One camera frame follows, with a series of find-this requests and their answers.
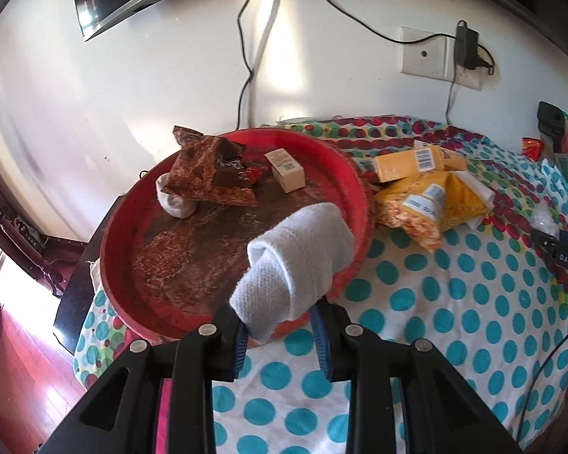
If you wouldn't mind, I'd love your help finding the yellow oat snack bag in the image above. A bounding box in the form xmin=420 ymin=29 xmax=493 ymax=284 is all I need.
xmin=373 ymin=170 xmax=495 ymax=252

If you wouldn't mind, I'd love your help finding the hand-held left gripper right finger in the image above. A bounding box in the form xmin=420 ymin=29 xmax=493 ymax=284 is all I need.
xmin=310 ymin=300 xmax=524 ymax=454

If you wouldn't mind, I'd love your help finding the red round tray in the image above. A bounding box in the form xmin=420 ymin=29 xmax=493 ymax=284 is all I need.
xmin=98 ymin=127 xmax=372 ymax=344

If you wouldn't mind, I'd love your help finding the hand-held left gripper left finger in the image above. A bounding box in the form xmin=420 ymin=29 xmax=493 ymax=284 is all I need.
xmin=38 ymin=303 xmax=251 ymax=454

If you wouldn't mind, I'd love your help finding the black table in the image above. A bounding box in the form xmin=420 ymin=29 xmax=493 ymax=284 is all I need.
xmin=53 ymin=189 xmax=138 ymax=355

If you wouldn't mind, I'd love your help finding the brown oat snack bag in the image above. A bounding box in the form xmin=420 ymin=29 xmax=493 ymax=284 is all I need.
xmin=161 ymin=125 xmax=259 ymax=208

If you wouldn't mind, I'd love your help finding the small beige box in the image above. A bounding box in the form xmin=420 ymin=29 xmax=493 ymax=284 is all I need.
xmin=264 ymin=148 xmax=307 ymax=194

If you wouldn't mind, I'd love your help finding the black power adapter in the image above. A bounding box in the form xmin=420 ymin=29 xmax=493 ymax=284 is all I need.
xmin=454 ymin=20 xmax=480 ymax=69

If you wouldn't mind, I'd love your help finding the white coaxial wall plate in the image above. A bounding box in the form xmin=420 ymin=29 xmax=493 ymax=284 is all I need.
xmin=399 ymin=26 xmax=457 ymax=79

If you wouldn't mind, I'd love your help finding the polka dot cloth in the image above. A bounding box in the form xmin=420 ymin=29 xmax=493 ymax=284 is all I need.
xmin=73 ymin=114 xmax=568 ymax=454

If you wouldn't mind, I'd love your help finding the white power socket plate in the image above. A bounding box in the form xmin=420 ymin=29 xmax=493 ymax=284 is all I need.
xmin=454 ymin=59 xmax=484 ymax=92

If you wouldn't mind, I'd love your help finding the black angled plug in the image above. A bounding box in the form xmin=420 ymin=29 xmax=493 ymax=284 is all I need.
xmin=473 ymin=42 xmax=497 ymax=76

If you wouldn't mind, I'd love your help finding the red foil wrapper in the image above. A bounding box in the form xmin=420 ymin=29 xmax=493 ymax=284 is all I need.
xmin=522 ymin=136 xmax=545 ymax=160

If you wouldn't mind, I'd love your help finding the black clamp holder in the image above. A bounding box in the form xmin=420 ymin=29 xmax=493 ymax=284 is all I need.
xmin=537 ymin=101 xmax=568 ymax=154

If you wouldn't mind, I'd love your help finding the black hanging cable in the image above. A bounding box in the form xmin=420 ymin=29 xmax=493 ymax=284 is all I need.
xmin=237 ymin=0 xmax=259 ymax=131

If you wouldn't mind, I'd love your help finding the clear plastic wrapper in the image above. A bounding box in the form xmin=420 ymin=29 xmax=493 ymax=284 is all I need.
xmin=530 ymin=203 xmax=562 ymax=237

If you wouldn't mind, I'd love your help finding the dark wooden cabinet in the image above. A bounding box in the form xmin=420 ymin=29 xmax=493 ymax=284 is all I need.
xmin=0 ymin=165 xmax=91 ymax=294

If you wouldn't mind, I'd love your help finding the thin black adapter cable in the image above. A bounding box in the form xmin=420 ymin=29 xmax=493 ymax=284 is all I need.
xmin=445 ymin=73 xmax=457 ymax=126

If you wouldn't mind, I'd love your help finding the yellow medicine box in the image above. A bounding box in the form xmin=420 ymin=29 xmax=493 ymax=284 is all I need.
xmin=414 ymin=139 xmax=468 ymax=172
xmin=374 ymin=146 xmax=448 ymax=183

